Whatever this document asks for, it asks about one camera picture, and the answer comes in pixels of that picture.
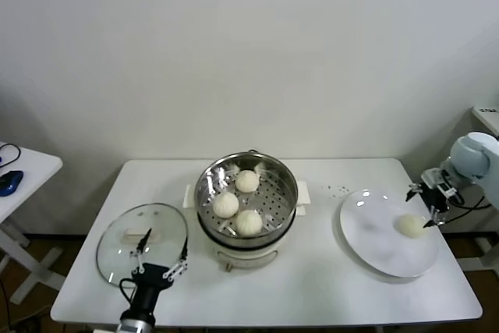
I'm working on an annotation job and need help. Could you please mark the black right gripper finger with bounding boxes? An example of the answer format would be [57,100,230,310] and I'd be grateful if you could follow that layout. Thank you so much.
[405,183,424,202]
[423,208,445,229]

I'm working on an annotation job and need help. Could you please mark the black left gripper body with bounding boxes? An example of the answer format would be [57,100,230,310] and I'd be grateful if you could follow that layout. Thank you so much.
[131,264,176,310]

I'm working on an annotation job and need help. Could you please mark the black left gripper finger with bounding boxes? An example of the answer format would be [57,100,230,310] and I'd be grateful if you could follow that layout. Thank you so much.
[130,227,153,275]
[163,235,191,282]

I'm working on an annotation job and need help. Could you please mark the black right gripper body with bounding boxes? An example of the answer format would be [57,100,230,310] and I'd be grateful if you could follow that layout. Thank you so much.
[423,186,448,213]

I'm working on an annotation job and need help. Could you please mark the white steamed baozi bun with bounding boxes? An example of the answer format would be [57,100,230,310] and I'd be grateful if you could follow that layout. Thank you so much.
[212,191,239,219]
[235,169,260,193]
[235,210,264,238]
[395,214,426,239]

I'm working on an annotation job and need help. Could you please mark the perforated steel steamer basket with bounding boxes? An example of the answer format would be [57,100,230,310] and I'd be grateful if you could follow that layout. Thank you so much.
[194,152,300,241]

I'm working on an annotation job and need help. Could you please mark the glass pot lid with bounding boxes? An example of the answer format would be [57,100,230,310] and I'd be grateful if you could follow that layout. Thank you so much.
[96,203,190,289]

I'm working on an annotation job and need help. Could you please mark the white oval plate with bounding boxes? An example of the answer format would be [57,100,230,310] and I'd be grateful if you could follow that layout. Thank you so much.
[333,188,444,280]

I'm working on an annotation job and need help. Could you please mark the white side table with label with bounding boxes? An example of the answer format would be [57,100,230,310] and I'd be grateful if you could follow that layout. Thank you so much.
[455,106,499,271]

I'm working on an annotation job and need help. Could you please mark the white side table with mouse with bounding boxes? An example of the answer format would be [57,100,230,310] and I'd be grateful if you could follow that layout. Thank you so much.
[0,140,65,305]

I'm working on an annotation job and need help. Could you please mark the blue computer mouse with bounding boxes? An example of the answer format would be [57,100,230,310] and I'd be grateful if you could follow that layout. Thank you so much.
[0,168,25,197]

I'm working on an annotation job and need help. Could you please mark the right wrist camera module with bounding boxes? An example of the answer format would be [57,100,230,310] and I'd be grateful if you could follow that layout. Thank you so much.
[420,167,459,200]

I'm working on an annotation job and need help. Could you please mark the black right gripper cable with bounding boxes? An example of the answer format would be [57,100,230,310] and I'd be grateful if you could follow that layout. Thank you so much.
[444,192,492,225]

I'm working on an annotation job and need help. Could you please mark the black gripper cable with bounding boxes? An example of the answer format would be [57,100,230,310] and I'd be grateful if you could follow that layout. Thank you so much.
[444,192,492,225]
[118,278,138,306]

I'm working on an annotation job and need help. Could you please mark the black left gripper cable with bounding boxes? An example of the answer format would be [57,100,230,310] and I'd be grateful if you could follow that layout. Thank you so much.
[118,278,138,306]

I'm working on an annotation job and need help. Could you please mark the black mouse cable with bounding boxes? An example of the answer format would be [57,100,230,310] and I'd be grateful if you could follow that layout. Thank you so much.
[0,142,23,168]

